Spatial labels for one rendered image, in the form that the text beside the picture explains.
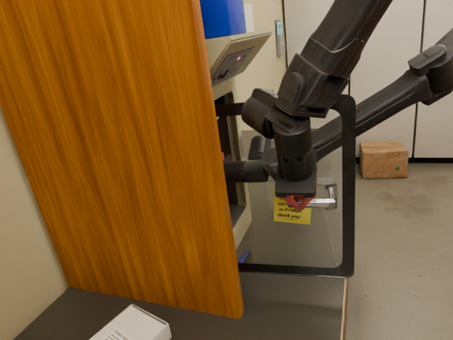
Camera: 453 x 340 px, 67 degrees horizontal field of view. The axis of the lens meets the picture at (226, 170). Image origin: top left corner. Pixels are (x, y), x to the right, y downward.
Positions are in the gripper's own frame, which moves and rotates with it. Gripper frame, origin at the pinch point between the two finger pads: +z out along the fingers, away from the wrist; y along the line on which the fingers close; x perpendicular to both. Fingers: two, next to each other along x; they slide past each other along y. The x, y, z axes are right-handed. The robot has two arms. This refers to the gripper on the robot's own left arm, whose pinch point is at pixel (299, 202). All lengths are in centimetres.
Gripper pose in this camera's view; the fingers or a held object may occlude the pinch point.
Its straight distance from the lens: 66.6
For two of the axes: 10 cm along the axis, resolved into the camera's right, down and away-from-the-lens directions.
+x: 9.6, -0.1, -2.9
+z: 2.2, 6.8, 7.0
